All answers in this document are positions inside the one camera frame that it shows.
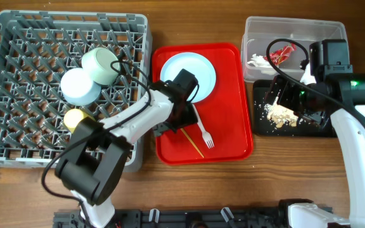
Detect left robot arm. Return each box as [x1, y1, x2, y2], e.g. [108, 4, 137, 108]
[55, 79, 199, 227]

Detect red plastic tray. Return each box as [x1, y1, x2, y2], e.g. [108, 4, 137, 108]
[152, 43, 253, 165]

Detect wooden chopstick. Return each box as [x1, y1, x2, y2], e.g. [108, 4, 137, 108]
[181, 129, 205, 158]

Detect grey dishwasher rack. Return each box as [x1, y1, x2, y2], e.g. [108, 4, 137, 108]
[0, 10, 153, 168]

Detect yellow plastic cup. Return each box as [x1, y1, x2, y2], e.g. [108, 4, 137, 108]
[63, 109, 94, 133]

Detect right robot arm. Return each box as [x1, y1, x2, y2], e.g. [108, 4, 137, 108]
[266, 73, 365, 227]

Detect rice and peanut leftovers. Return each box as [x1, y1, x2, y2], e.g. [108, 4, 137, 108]
[264, 97, 298, 129]

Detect small light blue saucer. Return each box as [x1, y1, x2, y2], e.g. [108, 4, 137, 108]
[60, 68, 101, 106]

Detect clear plastic bin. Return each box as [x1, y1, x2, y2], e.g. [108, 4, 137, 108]
[241, 16, 347, 82]

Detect light green bowl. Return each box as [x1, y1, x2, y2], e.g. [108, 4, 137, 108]
[81, 47, 120, 86]

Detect crumpled white tissue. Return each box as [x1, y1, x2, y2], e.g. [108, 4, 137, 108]
[247, 54, 272, 68]

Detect red snack wrapper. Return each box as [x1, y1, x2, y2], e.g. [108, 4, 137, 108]
[269, 44, 297, 67]

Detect large light blue plate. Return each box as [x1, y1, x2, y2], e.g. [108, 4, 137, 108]
[160, 52, 216, 103]

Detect white plastic fork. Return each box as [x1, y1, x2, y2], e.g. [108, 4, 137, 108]
[192, 105, 214, 149]

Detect black food waste tray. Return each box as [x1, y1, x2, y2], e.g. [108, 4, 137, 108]
[252, 80, 336, 137]

